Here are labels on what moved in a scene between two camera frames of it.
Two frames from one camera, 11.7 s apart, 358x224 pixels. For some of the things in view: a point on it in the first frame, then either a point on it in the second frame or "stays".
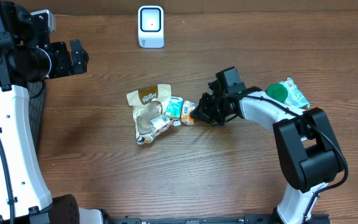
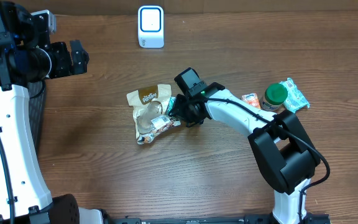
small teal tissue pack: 175,107 stays
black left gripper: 66,66 stays
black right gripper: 204,112 to 179,113
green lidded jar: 277,91 stays
